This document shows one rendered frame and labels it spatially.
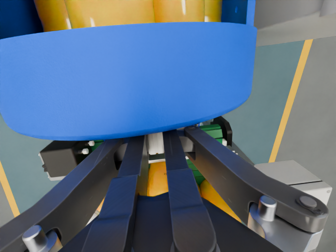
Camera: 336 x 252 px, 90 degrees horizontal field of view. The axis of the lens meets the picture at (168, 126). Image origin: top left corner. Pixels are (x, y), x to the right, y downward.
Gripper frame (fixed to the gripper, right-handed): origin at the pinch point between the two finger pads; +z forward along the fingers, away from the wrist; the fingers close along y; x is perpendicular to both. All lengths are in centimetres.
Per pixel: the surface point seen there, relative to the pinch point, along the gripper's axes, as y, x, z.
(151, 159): -2.7, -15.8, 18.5
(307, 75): 123, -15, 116
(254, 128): 83, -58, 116
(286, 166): 28.5, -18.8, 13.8
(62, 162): -21.8, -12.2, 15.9
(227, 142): 19.8, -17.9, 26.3
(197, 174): 10.4, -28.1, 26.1
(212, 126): 15.7, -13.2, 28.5
